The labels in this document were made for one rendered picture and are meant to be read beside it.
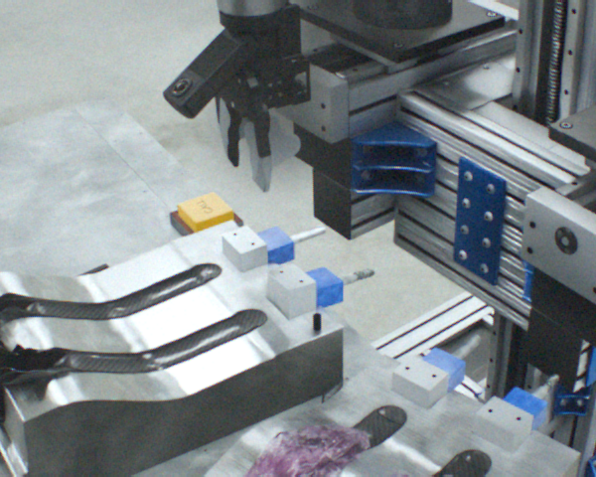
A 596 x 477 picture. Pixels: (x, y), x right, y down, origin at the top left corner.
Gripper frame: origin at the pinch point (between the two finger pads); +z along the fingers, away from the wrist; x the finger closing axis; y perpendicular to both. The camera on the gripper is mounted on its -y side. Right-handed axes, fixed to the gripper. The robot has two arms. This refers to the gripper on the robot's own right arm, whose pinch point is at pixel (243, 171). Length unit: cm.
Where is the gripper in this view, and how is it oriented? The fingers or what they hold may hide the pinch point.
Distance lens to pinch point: 122.0
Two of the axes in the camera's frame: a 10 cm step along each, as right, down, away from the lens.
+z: 0.3, 8.2, 5.7
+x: -5.2, -4.7, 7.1
